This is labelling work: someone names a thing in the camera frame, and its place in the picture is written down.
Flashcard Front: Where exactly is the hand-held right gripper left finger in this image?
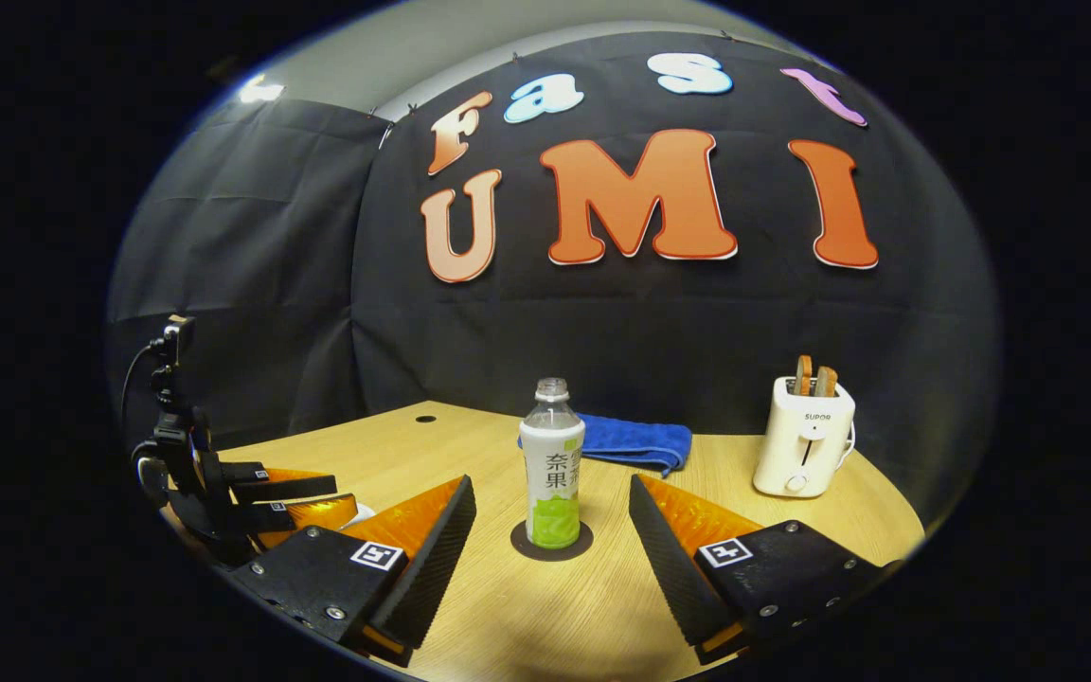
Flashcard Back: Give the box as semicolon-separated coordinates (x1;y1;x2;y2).
226;474;478;667

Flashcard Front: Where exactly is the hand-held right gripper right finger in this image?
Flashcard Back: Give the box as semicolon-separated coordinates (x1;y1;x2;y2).
628;474;902;667

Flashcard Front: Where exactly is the dark round coaster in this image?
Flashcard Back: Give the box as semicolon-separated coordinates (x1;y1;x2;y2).
510;518;595;563

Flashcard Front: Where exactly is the clear water bottle white label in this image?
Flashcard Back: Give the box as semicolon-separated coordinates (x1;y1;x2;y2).
519;377;587;551

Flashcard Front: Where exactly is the blue folded cloth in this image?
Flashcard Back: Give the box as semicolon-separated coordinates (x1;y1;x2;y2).
518;413;694;478

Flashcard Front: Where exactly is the white toaster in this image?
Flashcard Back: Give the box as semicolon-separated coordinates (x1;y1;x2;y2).
752;376;857;499

